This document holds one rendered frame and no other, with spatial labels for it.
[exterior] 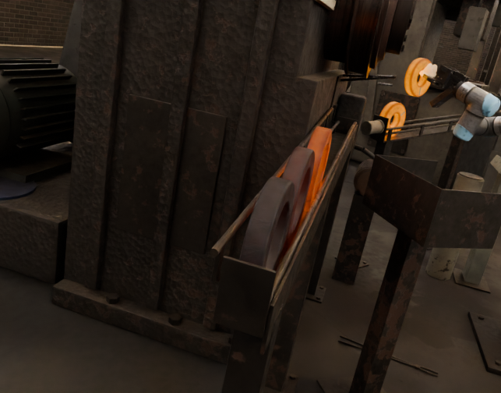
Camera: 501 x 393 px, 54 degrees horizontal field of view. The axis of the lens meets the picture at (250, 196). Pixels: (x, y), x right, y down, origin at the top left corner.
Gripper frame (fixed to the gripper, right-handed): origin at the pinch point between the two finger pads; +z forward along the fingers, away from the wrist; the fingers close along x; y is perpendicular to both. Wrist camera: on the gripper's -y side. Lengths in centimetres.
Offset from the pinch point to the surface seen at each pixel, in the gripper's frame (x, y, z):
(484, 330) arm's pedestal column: -4, -72, -79
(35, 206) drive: 136, -78, 29
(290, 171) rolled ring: 130, -1, -65
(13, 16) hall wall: -48, -250, 761
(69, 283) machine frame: 132, -89, 0
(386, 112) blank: 7.1, -19.7, 1.2
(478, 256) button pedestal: -43, -66, -50
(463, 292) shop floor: -32, -80, -57
